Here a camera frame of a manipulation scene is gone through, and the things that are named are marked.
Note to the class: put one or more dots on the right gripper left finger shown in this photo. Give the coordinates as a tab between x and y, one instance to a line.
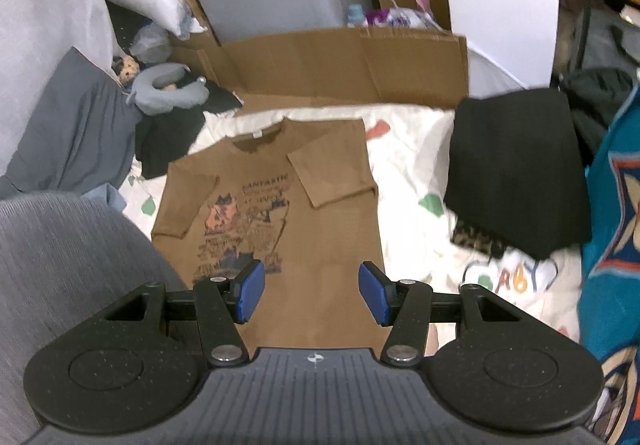
221	305

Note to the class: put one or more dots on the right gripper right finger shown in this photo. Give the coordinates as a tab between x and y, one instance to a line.
405	307

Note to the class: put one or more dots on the brown printed t-shirt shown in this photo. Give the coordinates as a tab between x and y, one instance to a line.
301	199

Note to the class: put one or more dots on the dark clothes pile right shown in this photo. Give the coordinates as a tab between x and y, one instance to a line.
594	96

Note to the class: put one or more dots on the leopard print cloth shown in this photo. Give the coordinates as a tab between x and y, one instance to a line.
471	237

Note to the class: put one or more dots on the blue denim garment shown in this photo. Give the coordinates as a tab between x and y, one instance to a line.
107	194

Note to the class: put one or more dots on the white patterned bed sheet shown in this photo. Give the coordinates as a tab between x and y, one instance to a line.
408	156

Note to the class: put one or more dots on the folded black garment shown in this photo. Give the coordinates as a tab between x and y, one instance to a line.
515	171

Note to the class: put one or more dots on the black garment by pillow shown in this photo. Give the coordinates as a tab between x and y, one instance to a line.
164	138

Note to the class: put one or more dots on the teal patterned blanket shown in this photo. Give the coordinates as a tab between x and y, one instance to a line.
608	307

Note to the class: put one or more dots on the grey neck pillow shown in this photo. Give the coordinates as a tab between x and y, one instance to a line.
155	90

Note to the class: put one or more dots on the grey pleated cloth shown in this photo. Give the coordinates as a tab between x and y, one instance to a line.
80	136

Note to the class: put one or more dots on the small plush toy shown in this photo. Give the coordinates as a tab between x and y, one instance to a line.
126	68

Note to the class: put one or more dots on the grey plastic bag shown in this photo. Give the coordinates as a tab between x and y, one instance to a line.
151	45

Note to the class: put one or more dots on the purple white snack bag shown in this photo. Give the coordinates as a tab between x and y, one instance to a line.
421	17

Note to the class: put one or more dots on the blue cap bottle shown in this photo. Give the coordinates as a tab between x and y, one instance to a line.
356	17

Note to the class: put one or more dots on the brown cardboard box wall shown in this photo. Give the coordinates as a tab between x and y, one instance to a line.
336	66

